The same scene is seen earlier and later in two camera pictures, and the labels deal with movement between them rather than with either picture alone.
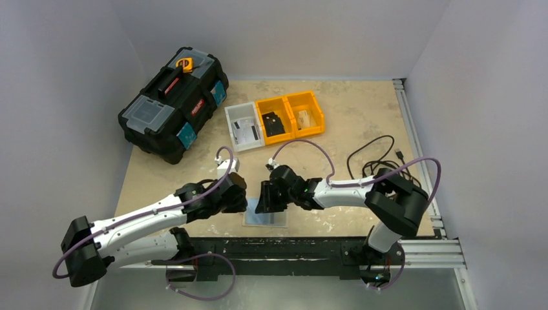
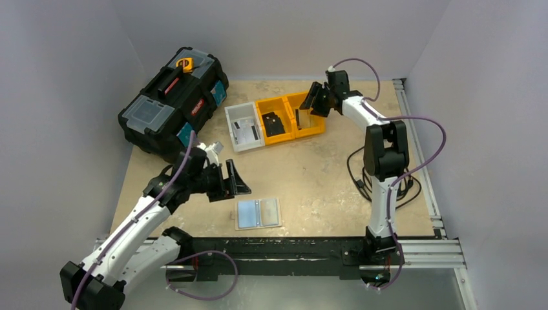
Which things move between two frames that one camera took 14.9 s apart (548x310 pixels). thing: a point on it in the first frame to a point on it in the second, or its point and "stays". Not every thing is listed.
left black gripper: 239,198 to 218,183
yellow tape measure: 187,63 stays
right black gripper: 269,195 to 324,98
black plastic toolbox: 162,120 stays
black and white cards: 245,130 stays
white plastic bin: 245,126 stays
